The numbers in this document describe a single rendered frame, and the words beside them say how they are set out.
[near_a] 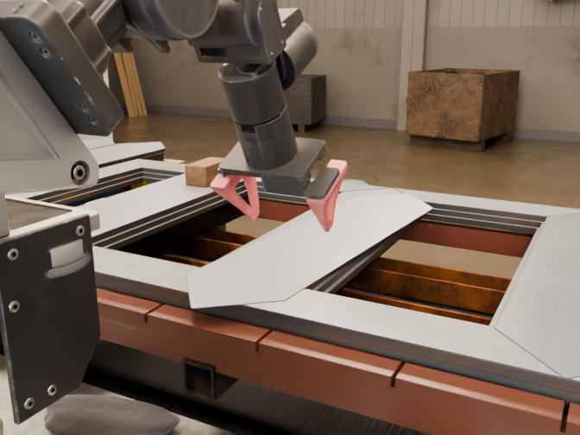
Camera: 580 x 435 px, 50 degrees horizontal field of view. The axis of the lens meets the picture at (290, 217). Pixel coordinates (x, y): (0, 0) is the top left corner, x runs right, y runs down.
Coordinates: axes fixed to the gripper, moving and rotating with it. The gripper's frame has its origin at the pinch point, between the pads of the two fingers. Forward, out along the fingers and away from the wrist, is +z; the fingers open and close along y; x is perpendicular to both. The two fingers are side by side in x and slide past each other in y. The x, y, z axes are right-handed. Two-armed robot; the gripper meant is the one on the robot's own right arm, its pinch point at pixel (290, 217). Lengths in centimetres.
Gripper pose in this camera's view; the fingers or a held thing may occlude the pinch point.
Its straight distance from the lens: 72.6
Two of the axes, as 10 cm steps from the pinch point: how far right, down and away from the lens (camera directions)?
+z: 2.1, 7.4, 6.3
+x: -4.2, 6.5, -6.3
